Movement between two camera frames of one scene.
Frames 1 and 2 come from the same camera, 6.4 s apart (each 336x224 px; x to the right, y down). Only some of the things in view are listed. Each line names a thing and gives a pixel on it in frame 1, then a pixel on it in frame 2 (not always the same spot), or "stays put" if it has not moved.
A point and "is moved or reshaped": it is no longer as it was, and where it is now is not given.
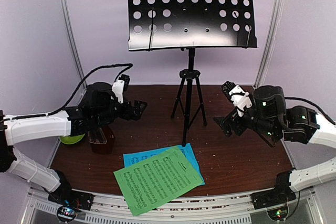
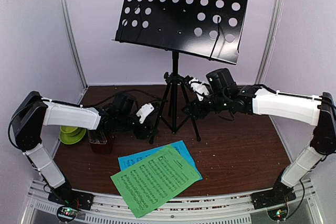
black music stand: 190,10 is moved or reshaped
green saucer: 70,140 stays put
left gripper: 136,113 → 143,133
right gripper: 224,126 → 195,108
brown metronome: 102,140 stays put
